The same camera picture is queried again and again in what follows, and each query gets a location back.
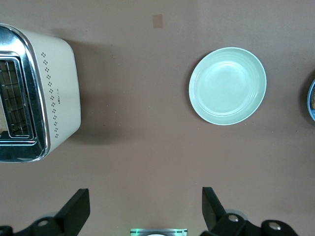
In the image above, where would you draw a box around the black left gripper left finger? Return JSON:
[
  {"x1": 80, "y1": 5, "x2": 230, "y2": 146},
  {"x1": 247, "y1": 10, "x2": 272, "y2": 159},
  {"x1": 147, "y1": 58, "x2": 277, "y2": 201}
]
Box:
[{"x1": 0, "y1": 188, "x2": 91, "y2": 236}]

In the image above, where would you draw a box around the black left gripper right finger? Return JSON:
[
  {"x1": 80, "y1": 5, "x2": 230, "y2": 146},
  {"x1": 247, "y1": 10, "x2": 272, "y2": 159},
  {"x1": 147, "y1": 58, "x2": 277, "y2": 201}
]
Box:
[{"x1": 201, "y1": 187, "x2": 297, "y2": 236}]

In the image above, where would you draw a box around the light green plate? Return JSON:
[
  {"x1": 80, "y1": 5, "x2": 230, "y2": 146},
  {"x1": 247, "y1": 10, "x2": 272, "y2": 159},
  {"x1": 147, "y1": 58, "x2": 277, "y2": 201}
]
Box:
[{"x1": 189, "y1": 47, "x2": 267, "y2": 126}]

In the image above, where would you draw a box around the blue plate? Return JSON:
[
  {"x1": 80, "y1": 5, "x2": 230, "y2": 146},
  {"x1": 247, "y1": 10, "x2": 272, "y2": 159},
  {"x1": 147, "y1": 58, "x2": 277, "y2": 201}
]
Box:
[{"x1": 306, "y1": 78, "x2": 315, "y2": 122}]

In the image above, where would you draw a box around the cream and chrome toaster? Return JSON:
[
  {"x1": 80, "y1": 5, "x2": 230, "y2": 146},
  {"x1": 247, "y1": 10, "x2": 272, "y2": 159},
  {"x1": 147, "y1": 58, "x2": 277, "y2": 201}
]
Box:
[{"x1": 0, "y1": 23, "x2": 82, "y2": 163}]

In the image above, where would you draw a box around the small brown tape piece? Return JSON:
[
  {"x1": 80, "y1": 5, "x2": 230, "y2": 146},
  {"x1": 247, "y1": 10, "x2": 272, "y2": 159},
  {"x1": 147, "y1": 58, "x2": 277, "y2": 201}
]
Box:
[{"x1": 152, "y1": 14, "x2": 164, "y2": 29}]

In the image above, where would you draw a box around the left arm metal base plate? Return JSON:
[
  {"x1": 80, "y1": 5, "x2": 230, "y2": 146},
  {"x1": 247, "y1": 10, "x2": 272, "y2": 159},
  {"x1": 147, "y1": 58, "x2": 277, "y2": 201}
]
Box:
[{"x1": 130, "y1": 228, "x2": 188, "y2": 236}]

